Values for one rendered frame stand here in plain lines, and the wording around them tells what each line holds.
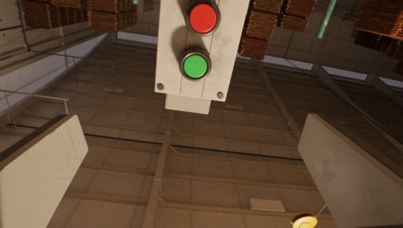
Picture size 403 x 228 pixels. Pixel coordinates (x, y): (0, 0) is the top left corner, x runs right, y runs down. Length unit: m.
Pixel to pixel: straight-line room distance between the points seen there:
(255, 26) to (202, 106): 9.33
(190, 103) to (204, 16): 0.13
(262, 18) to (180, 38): 9.38
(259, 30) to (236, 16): 9.41
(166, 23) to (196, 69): 0.05
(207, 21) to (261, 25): 9.41
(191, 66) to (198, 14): 0.04
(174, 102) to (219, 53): 0.11
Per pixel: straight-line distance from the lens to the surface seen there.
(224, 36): 0.19
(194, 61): 0.18
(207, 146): 10.68
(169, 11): 0.19
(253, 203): 7.65
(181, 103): 0.27
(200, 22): 0.17
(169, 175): 8.55
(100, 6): 9.95
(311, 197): 10.11
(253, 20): 9.49
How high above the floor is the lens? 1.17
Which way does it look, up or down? 29 degrees up
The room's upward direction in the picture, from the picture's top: 169 degrees counter-clockwise
